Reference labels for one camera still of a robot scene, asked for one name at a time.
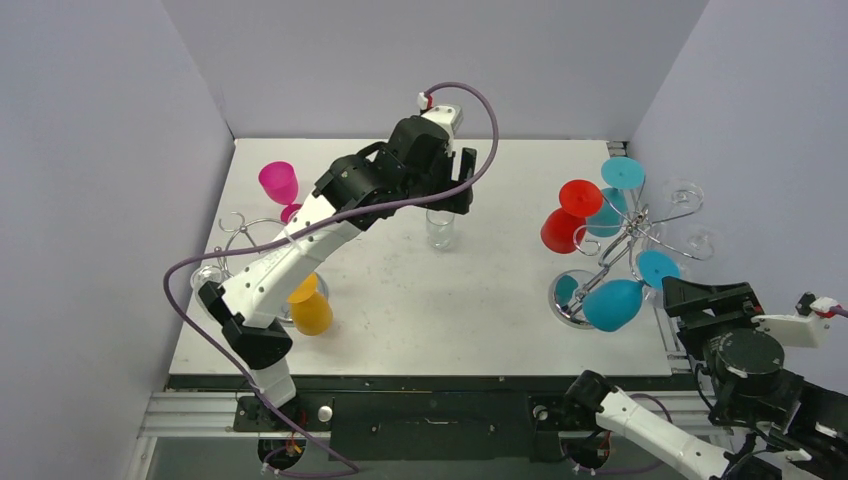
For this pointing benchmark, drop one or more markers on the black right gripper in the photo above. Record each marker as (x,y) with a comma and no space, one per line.
(693,307)

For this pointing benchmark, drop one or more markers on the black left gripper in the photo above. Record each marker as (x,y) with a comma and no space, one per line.
(446,163)

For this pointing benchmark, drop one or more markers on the clear glass tumbler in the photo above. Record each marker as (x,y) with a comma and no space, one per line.
(440,228)

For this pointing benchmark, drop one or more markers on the blue plastic wine glass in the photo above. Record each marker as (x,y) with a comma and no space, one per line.
(615,303)

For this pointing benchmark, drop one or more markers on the red plastic wine glass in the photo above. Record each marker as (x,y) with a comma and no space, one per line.
(564,229)

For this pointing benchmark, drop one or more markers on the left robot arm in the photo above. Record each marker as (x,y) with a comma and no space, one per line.
(346,200)

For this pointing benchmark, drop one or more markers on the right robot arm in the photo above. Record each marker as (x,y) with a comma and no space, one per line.
(791,424)

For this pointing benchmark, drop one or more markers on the clear patterned wine glass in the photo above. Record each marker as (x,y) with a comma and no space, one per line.
(686,241)

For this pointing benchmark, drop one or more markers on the chrome right wine glass rack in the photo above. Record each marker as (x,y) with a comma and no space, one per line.
(615,258)

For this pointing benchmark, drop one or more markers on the chrome wine glass rack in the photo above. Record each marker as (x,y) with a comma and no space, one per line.
(239,232)
(615,258)

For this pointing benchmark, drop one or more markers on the clear wine glass far right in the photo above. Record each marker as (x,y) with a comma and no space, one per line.
(680,196)

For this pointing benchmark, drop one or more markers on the pink plastic wine glass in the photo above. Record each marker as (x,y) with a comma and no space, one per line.
(280,183)

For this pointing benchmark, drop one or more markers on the teal wine glass far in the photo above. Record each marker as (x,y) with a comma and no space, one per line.
(621,174)

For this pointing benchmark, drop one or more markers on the orange plastic wine glass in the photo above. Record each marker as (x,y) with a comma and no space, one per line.
(309,309)

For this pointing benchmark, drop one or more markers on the chrome left wine glass rack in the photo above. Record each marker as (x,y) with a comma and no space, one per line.
(239,232)

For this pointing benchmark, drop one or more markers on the clear glass on left rack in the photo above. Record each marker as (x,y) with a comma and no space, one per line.
(204,274)

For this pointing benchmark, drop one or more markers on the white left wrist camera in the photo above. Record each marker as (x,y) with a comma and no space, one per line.
(448,117)

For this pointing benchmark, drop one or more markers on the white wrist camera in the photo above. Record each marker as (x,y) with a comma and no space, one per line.
(807,327)
(448,117)

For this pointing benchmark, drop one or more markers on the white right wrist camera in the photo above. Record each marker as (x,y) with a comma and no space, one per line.
(807,327)

